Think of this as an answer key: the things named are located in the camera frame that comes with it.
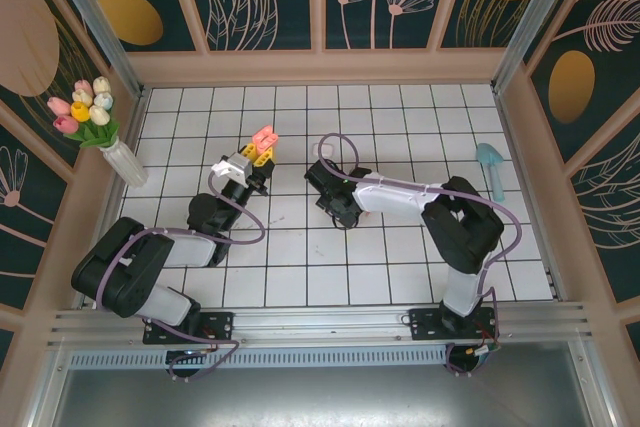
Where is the grey metal shelf panel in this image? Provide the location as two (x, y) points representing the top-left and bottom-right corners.
(29, 341), (616, 427)

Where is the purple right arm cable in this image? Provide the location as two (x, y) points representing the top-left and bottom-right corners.
(318, 132), (526, 348)

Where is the light blue toy shovel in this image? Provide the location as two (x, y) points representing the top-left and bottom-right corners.
(474, 142), (507, 202)

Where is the artificial tulip bouquet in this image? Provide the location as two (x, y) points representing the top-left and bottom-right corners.
(47, 75), (122, 149)

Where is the black base controller with wires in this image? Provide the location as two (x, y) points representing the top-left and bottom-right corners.
(444, 329), (502, 378)
(164, 346), (221, 382)

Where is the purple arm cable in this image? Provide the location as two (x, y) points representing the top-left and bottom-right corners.
(318, 132), (526, 348)
(94, 171), (269, 382)

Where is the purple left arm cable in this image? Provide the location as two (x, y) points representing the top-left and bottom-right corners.
(94, 171), (269, 382)

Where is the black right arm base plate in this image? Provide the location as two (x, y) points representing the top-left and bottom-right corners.
(408, 307), (501, 343)

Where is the aluminium frame post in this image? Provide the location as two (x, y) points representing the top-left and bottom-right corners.
(492, 0), (586, 93)
(39, 0), (146, 98)

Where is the slotted grey cable duct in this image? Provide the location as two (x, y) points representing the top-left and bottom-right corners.
(67, 350), (451, 370)

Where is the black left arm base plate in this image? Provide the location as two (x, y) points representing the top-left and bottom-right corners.
(143, 310), (235, 346)

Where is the aluminium mounting rail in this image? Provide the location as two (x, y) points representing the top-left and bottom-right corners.
(47, 302), (594, 351)

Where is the clear ribbed glass vase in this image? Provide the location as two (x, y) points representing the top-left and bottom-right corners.
(102, 141), (150, 188)

